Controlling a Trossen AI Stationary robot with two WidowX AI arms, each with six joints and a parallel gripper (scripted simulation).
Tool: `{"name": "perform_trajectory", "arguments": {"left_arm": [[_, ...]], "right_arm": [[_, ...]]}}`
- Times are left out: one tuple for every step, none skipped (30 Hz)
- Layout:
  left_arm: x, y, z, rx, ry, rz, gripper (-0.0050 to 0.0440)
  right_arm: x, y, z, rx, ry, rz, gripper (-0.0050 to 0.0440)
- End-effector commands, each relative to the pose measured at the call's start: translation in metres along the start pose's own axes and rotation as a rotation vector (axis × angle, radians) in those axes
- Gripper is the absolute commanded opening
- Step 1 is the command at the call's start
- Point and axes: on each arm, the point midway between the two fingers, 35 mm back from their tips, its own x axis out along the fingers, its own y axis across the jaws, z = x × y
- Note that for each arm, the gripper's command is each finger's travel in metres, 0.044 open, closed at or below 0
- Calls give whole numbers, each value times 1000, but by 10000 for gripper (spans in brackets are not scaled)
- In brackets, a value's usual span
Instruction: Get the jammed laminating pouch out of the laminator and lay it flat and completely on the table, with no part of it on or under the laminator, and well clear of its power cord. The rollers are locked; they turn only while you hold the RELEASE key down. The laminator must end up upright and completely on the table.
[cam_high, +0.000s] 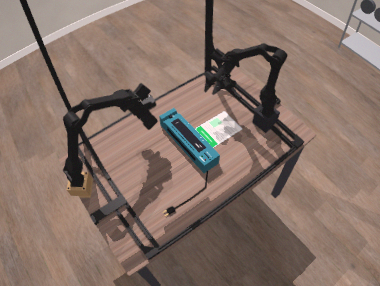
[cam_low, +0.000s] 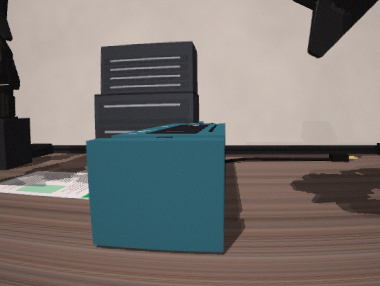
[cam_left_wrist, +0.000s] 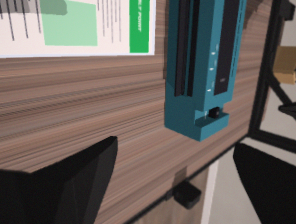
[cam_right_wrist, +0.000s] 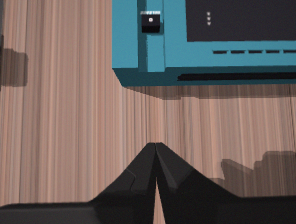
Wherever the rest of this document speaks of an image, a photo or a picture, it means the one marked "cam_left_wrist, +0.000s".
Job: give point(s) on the white printed document sheet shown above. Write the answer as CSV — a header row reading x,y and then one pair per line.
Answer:
x,y
49,28

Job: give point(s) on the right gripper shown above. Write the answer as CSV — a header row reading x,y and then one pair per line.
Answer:
x,y
289,109

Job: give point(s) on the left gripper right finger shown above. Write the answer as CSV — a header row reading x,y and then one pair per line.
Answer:
x,y
269,182

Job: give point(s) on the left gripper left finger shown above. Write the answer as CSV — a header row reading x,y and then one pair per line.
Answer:
x,y
69,191

